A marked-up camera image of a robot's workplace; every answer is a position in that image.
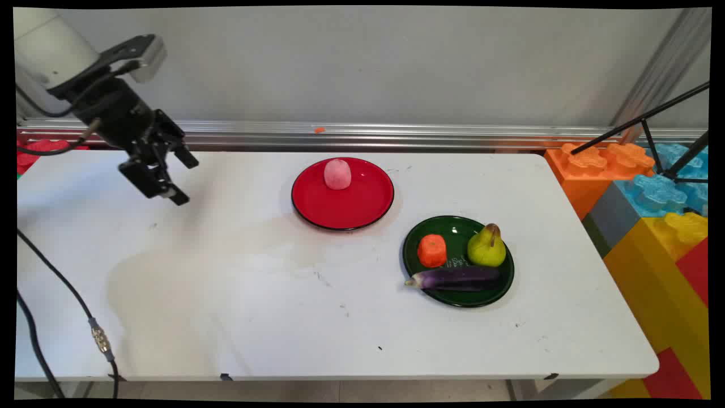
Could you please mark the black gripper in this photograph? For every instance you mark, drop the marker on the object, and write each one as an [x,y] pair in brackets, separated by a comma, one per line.
[122,116]

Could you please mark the black tripod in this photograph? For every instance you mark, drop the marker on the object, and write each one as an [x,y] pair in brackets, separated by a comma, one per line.
[643,120]

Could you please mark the white table leg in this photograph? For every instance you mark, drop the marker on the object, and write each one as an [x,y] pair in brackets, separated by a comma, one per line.
[561,389]

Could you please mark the big blue toy block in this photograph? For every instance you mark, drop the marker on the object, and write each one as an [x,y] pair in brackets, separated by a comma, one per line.
[651,195]

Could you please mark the big yellow toy block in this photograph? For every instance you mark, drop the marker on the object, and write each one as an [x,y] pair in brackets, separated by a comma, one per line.
[657,283]

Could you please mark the big grey toy block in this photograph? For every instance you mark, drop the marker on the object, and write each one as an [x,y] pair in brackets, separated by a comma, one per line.
[612,218]

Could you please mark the orange toy tangerine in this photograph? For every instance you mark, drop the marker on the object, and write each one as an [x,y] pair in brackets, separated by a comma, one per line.
[432,251]

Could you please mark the big orange toy block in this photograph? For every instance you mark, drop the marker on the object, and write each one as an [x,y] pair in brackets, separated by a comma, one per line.
[583,178]

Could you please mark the aluminium rail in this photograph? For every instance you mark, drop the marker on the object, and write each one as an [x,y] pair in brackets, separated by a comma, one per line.
[396,137]

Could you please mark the purple toy eggplant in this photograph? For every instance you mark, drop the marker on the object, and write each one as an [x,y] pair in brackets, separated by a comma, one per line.
[459,277]

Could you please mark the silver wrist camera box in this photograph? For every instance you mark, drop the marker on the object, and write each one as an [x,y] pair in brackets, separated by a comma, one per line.
[150,56]

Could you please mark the red round plate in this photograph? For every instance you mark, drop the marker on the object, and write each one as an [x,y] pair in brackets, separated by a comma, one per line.
[345,207]

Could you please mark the aluminium post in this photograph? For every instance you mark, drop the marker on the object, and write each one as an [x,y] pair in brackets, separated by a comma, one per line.
[665,73]

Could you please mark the dark green round plate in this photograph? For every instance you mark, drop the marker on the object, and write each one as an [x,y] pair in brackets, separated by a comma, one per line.
[453,229]

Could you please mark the green toy pear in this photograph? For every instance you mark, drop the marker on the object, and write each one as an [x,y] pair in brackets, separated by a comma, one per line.
[486,252]

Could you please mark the pink toy peach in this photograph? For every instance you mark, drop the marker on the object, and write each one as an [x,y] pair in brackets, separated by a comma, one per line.
[337,174]

